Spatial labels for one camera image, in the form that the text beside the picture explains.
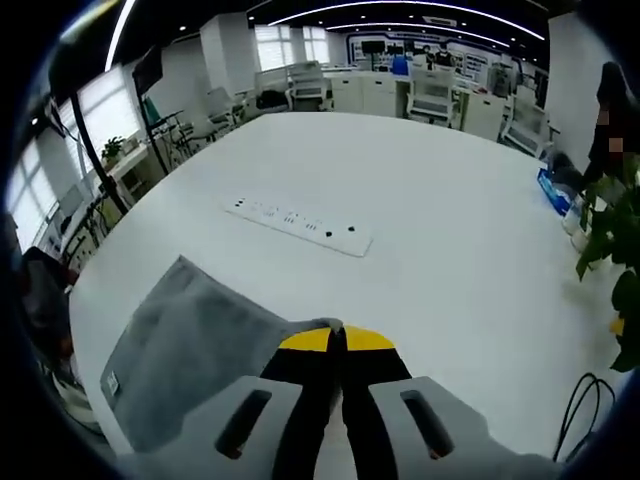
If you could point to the small black monitor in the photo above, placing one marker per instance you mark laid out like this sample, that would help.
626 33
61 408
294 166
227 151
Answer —
147 70

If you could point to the grey towel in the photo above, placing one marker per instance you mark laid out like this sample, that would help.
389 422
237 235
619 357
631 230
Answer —
190 340

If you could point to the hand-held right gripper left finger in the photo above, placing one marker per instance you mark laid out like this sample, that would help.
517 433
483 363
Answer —
295 400

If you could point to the green leafy plant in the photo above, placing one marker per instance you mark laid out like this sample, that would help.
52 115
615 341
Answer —
615 235

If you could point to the black bag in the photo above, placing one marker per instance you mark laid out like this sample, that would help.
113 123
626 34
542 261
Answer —
272 99

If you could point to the blue packet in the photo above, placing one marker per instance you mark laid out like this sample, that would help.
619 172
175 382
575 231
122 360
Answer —
555 192

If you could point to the small potted plant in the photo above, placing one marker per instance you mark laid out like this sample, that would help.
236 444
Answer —
113 149

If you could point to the white table socket panel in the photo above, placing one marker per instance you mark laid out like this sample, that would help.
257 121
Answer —
300 225

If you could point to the white office chair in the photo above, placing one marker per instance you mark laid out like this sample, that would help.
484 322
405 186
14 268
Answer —
309 86
432 95

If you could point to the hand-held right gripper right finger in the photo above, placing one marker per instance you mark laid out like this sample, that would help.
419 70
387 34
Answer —
380 400

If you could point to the blue chair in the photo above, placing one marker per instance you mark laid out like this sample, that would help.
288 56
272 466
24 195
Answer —
401 66

